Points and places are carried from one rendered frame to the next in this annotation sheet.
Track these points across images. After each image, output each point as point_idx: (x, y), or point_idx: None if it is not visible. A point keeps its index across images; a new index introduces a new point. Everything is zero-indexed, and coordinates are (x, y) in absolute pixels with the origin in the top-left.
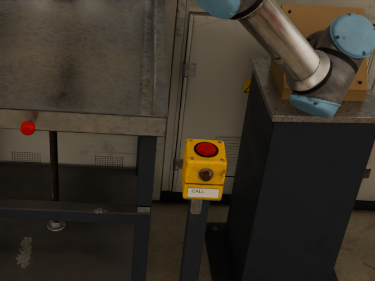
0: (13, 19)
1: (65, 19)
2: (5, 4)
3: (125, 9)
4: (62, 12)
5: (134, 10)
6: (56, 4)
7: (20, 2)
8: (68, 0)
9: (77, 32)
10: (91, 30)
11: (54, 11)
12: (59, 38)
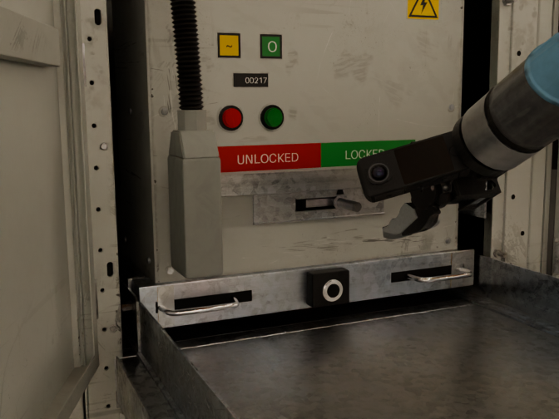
0: (345, 404)
1: (441, 373)
2: (277, 377)
3: (498, 330)
4: (410, 363)
5: (516, 329)
6: (372, 352)
7: (300, 366)
8: (380, 341)
9: (513, 391)
10: (530, 380)
11: (393, 365)
12: (509, 414)
